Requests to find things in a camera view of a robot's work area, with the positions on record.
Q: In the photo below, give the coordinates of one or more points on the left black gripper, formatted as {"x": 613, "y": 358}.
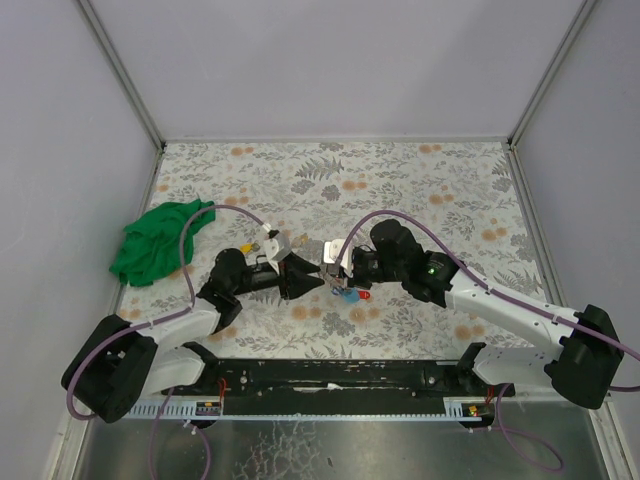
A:
{"x": 284, "y": 278}

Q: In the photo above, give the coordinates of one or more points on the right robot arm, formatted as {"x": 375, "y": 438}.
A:
{"x": 577, "y": 353}

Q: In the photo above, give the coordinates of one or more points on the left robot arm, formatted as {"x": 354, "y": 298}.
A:
{"x": 122, "y": 362}

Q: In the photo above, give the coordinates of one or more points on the green cloth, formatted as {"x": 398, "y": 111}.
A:
{"x": 150, "y": 249}

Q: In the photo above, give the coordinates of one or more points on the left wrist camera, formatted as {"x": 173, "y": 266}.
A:
{"x": 276, "y": 246}

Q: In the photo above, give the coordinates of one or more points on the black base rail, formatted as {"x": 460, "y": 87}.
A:
{"x": 334, "y": 389}

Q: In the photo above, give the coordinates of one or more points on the white cable duct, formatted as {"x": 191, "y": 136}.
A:
{"x": 176, "y": 409}

